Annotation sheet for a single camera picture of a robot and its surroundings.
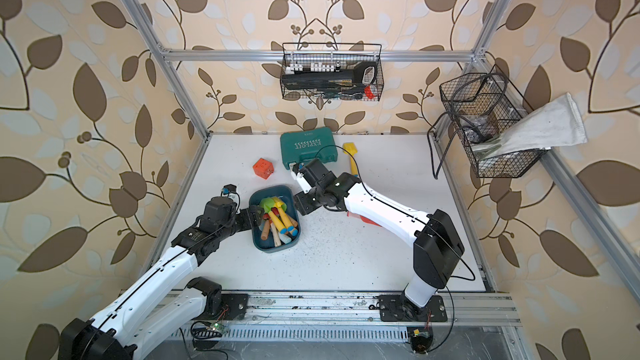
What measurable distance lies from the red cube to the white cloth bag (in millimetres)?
809

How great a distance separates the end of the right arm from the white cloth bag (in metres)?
0.41

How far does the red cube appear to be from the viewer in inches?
40.9

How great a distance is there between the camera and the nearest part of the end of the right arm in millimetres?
573

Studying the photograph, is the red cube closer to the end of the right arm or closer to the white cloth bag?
the end of the right arm

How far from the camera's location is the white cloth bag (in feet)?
1.83
